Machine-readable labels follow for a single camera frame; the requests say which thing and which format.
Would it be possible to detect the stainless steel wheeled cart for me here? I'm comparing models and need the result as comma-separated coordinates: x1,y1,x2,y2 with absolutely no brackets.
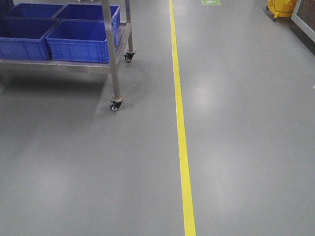
0,0,136,111

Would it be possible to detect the blue plastic crate front right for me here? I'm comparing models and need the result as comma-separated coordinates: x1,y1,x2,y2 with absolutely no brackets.
46,20,110,63

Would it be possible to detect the blue plastic crate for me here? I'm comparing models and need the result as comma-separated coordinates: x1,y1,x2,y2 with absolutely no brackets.
1,3,65,19
46,20,110,63
54,4,121,46
0,18,59,61

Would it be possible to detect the green floor safety sign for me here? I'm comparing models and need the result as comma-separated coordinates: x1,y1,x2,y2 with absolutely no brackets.
202,0,221,5

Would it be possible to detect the blue plastic crate rear right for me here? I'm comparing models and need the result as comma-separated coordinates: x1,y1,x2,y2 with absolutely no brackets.
54,4,121,46

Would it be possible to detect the blue plastic crate front left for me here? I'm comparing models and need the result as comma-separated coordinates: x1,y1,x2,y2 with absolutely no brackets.
0,18,59,61

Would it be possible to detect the yellow mop bucket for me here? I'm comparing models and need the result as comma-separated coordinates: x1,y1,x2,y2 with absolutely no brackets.
265,0,297,22

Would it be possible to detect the blue plastic crate rear left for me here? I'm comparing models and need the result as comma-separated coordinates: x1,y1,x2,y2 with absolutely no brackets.
1,3,65,19

